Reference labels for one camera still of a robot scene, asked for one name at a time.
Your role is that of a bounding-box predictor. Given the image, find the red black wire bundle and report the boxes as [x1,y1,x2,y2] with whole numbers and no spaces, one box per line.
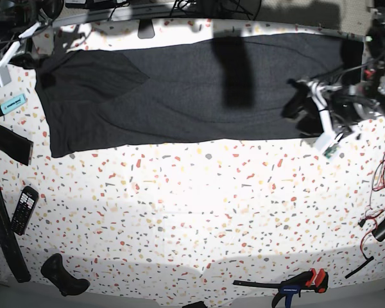
[359,144,385,261]

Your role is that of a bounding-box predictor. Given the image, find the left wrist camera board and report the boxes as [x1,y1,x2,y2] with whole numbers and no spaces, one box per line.
[323,143,339,160]

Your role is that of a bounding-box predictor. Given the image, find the black game controller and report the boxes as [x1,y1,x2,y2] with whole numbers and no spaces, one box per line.
[40,253,90,296]

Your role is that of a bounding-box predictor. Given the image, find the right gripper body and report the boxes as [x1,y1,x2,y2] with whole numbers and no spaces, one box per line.
[0,21,44,87]

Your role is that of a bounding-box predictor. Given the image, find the small black stick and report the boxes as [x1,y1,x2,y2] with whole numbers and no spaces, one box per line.
[345,256,374,279]

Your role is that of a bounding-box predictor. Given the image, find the black fabric strap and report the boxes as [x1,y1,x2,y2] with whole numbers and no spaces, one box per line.
[0,119,33,166]

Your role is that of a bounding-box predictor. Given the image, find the long black tube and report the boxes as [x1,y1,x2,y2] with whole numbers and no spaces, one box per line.
[0,188,31,283]

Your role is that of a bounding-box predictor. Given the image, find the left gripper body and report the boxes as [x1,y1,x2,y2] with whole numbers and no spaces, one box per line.
[288,78,360,151]

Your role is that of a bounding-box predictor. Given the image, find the black remote control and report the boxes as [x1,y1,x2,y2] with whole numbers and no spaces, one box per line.
[11,186,39,235]

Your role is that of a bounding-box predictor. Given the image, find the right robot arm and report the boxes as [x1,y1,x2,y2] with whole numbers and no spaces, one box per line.
[0,1,64,87]

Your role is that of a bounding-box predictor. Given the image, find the dark grey T-shirt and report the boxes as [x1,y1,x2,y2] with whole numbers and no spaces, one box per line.
[35,33,364,158]

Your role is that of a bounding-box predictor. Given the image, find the light blue highlighter marker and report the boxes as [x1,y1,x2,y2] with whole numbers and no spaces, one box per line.
[0,94,27,117]

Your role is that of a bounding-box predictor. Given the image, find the black cables behind table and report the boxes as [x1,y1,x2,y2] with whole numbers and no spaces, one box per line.
[169,0,261,19]

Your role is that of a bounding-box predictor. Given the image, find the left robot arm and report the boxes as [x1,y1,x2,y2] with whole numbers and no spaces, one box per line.
[282,1,385,157]

